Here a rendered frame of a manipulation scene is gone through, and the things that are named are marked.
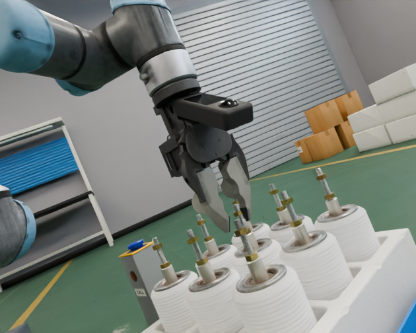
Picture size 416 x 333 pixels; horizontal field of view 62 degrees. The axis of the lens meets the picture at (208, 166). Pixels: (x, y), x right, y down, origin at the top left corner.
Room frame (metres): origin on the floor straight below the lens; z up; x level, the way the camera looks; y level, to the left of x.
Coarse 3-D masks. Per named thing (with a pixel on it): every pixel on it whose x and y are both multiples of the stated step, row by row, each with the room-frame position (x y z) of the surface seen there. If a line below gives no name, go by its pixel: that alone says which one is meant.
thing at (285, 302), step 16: (288, 272) 0.47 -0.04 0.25; (272, 288) 0.45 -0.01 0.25; (288, 288) 0.45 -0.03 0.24; (240, 304) 0.46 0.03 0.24; (256, 304) 0.44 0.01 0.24; (272, 304) 0.44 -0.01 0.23; (288, 304) 0.44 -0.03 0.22; (304, 304) 0.46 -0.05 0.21; (256, 320) 0.45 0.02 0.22; (272, 320) 0.44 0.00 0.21; (288, 320) 0.44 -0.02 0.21; (304, 320) 0.45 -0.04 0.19
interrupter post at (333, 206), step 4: (332, 200) 0.63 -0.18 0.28; (336, 200) 0.63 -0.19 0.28; (328, 204) 0.64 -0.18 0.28; (332, 204) 0.63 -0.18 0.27; (336, 204) 0.63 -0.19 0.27; (328, 208) 0.64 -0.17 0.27; (332, 208) 0.63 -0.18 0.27; (336, 208) 0.63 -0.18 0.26; (340, 208) 0.63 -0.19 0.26; (332, 212) 0.64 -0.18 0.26; (336, 212) 0.63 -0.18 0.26; (340, 212) 0.63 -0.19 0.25; (332, 216) 0.64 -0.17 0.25
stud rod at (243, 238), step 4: (236, 220) 0.48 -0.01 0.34; (236, 224) 0.48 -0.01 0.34; (240, 224) 0.49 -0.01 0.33; (236, 228) 0.48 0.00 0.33; (240, 228) 0.48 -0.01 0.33; (240, 236) 0.48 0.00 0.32; (244, 236) 0.48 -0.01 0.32; (244, 240) 0.48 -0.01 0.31; (248, 240) 0.49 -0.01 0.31; (244, 244) 0.48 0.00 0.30; (248, 244) 0.48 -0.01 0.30; (248, 248) 0.48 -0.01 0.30; (248, 252) 0.48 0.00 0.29; (252, 252) 0.48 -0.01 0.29
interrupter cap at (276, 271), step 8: (272, 264) 0.51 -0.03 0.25; (280, 264) 0.50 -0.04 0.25; (272, 272) 0.49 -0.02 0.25; (280, 272) 0.47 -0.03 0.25; (240, 280) 0.51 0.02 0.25; (248, 280) 0.50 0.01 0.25; (272, 280) 0.45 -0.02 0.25; (240, 288) 0.47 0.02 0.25; (248, 288) 0.47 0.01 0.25; (256, 288) 0.45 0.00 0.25; (264, 288) 0.45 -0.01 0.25
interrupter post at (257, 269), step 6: (258, 258) 0.48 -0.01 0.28; (252, 264) 0.48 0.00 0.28; (258, 264) 0.48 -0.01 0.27; (252, 270) 0.48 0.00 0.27; (258, 270) 0.48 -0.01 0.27; (264, 270) 0.48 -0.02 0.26; (252, 276) 0.48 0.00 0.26; (258, 276) 0.48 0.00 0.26; (264, 276) 0.48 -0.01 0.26; (258, 282) 0.48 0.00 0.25
